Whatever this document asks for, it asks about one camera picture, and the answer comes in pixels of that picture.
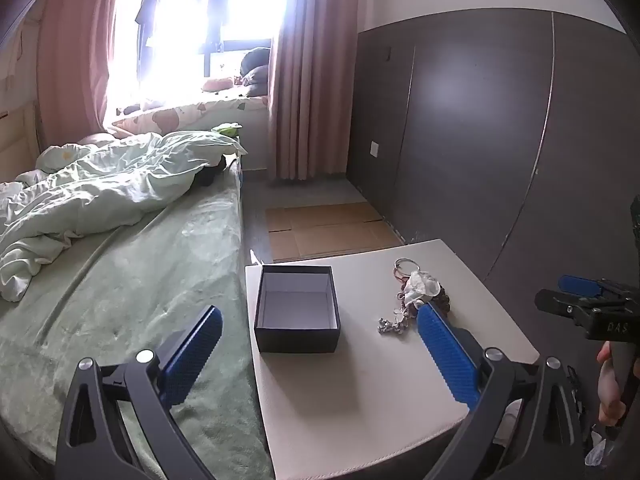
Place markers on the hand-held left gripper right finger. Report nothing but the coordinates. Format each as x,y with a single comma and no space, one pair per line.
447,355

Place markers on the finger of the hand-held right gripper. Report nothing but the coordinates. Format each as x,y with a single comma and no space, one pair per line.
582,286
555,302

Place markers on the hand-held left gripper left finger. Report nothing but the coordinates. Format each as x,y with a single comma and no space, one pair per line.
192,360

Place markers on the black square gift box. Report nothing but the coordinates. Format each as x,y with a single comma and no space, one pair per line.
295,340

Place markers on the person's right hand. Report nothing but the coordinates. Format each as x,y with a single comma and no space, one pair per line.
609,390

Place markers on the bed with green sheet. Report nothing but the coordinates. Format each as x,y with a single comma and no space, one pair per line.
150,270

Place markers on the silver bangles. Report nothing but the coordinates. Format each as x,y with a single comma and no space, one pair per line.
404,265

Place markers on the flattened cardboard sheets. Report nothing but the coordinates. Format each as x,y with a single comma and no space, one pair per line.
325,230

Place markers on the dark brown wardrobe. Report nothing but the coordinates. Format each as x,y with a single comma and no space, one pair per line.
475,135

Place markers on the pale green duvet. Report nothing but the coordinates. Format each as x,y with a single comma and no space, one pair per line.
100,185

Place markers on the green toy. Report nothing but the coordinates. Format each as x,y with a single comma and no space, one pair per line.
227,129

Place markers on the patterned window seat cushion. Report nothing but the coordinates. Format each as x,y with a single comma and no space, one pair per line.
190,115

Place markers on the orange plush toy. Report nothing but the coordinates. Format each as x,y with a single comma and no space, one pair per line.
217,84

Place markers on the dark cushions on windowsill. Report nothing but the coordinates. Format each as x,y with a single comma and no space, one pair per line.
256,72

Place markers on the pink curtain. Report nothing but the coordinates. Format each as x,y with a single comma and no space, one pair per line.
75,50
310,70

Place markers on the dark hanging clothes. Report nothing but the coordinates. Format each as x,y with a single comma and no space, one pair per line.
147,5

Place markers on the white wall socket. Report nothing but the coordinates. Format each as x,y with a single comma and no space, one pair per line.
375,149

